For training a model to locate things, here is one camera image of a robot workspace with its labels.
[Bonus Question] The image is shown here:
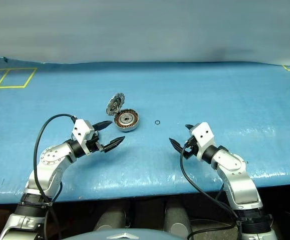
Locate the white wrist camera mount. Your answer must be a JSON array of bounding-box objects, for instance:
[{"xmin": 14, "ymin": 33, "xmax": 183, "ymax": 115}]
[
  {"xmin": 189, "ymin": 121, "xmax": 215, "ymax": 161},
  {"xmin": 72, "ymin": 119, "xmax": 96, "ymax": 156}
]

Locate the silver toothed gear disc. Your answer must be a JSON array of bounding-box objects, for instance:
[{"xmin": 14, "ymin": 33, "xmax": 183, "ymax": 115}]
[{"xmin": 105, "ymin": 92, "xmax": 126, "ymax": 116}]

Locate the blue table cover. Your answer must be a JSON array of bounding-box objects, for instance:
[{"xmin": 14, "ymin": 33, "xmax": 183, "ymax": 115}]
[{"xmin": 0, "ymin": 56, "xmax": 290, "ymax": 205}]

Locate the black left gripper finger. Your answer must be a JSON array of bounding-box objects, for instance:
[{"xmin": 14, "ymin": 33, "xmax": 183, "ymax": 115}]
[
  {"xmin": 92, "ymin": 120, "xmax": 113, "ymax": 131},
  {"xmin": 101, "ymin": 136, "xmax": 126, "ymax": 153}
]

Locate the silver motor stator housing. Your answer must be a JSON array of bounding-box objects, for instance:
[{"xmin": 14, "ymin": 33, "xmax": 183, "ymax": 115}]
[{"xmin": 113, "ymin": 109, "xmax": 140, "ymax": 133}]

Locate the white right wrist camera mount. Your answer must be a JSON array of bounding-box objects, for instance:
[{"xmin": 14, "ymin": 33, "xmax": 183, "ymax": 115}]
[{"xmin": 189, "ymin": 121, "xmax": 215, "ymax": 161}]

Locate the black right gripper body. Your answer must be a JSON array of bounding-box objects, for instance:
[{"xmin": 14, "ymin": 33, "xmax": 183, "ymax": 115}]
[{"xmin": 182, "ymin": 136, "xmax": 198, "ymax": 160}]

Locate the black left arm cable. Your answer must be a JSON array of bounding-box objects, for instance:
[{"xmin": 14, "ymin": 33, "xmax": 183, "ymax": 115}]
[{"xmin": 34, "ymin": 113, "xmax": 78, "ymax": 240}]

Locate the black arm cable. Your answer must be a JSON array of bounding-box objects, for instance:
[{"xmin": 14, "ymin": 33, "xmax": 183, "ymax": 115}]
[
  {"xmin": 180, "ymin": 146, "xmax": 243, "ymax": 240},
  {"xmin": 34, "ymin": 113, "xmax": 78, "ymax": 240}
]

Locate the grey rounded cylinder shape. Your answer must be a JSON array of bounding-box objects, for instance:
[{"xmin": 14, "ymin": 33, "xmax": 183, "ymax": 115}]
[
  {"xmin": 94, "ymin": 206, "xmax": 128, "ymax": 233},
  {"xmin": 164, "ymin": 199, "xmax": 193, "ymax": 240}
]

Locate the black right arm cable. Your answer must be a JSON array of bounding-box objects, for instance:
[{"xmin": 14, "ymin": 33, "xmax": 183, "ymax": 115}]
[{"xmin": 180, "ymin": 146, "xmax": 243, "ymax": 240}]

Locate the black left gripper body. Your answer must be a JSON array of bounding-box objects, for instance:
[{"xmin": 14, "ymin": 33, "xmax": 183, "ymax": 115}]
[{"xmin": 86, "ymin": 132, "xmax": 106, "ymax": 154}]

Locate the blue-grey robot torso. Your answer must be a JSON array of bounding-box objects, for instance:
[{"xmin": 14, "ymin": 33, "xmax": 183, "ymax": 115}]
[{"xmin": 83, "ymin": 227, "xmax": 178, "ymax": 240}]

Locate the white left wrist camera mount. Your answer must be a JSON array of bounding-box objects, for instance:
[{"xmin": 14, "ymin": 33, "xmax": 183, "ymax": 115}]
[{"xmin": 72, "ymin": 119, "xmax": 96, "ymax": 156}]

